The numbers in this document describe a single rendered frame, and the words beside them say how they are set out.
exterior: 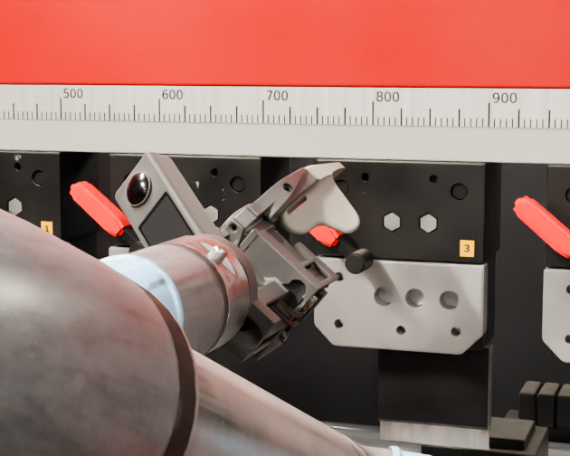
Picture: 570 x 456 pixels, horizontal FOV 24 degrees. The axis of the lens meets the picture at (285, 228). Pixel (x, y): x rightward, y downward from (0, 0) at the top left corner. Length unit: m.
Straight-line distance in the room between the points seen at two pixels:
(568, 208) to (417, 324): 0.16
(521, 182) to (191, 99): 0.59
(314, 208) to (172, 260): 0.22
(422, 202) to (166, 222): 0.30
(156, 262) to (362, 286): 0.42
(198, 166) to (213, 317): 0.43
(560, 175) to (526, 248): 0.57
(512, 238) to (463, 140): 0.56
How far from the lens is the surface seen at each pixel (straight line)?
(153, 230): 0.92
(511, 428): 1.44
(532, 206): 1.08
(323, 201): 0.97
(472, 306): 1.13
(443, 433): 1.21
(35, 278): 0.39
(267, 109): 1.17
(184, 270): 0.77
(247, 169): 1.17
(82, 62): 1.24
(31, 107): 1.26
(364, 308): 1.15
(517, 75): 1.11
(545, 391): 1.58
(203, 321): 0.76
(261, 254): 0.90
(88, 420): 0.39
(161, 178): 0.92
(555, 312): 1.12
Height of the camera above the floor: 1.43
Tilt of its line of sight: 7 degrees down
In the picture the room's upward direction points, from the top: straight up
